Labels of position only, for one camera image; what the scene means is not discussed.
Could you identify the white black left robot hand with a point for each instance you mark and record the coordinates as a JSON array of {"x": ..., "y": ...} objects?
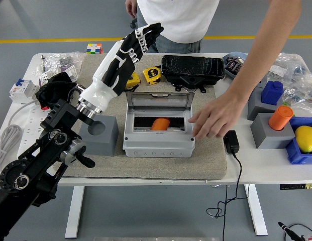
[{"x": 100, "y": 93}]

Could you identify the person's left hand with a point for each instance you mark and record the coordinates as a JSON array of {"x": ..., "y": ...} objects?
[{"x": 218, "y": 118}]

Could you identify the person's right hand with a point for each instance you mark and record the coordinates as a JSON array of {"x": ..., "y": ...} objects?
[{"x": 131, "y": 7}]

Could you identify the smoky transparent box lid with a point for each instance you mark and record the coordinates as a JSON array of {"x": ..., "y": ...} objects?
[{"x": 158, "y": 100}]

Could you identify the orange cylinder battery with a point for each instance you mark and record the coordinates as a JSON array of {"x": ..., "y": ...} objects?
[
  {"x": 281, "y": 118},
  {"x": 159, "y": 124}
]

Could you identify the grey electrical enclosure box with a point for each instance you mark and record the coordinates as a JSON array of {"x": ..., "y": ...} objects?
[{"x": 158, "y": 148}]

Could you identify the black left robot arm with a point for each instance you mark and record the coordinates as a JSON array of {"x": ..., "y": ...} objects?
[{"x": 32, "y": 163}]

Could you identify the person's left forearm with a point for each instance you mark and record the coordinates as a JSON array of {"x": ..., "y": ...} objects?
[{"x": 266, "y": 50}]

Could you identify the grey block holder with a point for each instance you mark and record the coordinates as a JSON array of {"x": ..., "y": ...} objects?
[
  {"x": 271, "y": 138},
  {"x": 262, "y": 82},
  {"x": 258, "y": 110}
]

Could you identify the colourful puzzle cube white cross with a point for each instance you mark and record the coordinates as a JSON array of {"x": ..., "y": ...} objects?
[{"x": 94, "y": 48}]

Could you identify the black cloth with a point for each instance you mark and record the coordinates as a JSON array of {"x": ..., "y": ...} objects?
[{"x": 55, "y": 82}]

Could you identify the light blue bowl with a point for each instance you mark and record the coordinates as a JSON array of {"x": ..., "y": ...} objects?
[{"x": 229, "y": 72}]

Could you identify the person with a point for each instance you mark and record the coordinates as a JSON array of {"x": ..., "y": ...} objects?
[{"x": 181, "y": 17}]

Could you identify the grey block with round hole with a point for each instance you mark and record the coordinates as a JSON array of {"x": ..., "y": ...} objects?
[{"x": 100, "y": 145}]

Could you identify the dark snack packets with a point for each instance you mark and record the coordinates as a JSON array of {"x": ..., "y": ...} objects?
[{"x": 232, "y": 65}]

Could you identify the clear plastic bags of parts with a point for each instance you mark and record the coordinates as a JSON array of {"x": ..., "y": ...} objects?
[{"x": 55, "y": 59}]

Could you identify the black plastic case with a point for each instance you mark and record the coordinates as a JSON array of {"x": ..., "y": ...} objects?
[{"x": 193, "y": 66}]

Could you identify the blue bottle-shaped block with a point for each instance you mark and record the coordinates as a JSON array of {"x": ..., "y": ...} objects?
[{"x": 272, "y": 93}]

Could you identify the metal screwdriver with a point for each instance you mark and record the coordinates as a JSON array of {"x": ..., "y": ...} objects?
[{"x": 42, "y": 64}]

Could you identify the white power strip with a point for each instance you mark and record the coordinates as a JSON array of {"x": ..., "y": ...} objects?
[{"x": 30, "y": 125}]

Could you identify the white blue circuit breaker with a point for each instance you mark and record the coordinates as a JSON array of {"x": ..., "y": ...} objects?
[{"x": 20, "y": 90}]

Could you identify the blue storage bin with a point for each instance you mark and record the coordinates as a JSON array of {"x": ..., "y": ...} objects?
[{"x": 296, "y": 157}]

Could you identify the grey-brown mat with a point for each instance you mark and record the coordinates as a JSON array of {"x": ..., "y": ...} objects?
[{"x": 145, "y": 170}]

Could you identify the clear plastic bags of components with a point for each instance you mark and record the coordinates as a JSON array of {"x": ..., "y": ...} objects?
[{"x": 301, "y": 82}]

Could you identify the yellow lemon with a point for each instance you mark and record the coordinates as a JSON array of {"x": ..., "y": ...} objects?
[{"x": 306, "y": 139}]

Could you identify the white table leg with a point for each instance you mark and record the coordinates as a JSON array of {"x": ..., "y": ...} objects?
[
  {"x": 74, "y": 213},
  {"x": 257, "y": 213}
]

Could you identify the black table control panel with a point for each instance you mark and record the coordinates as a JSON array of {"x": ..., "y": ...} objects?
[{"x": 296, "y": 186}]

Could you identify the white switch panel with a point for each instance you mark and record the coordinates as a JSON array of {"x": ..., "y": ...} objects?
[{"x": 73, "y": 72}]

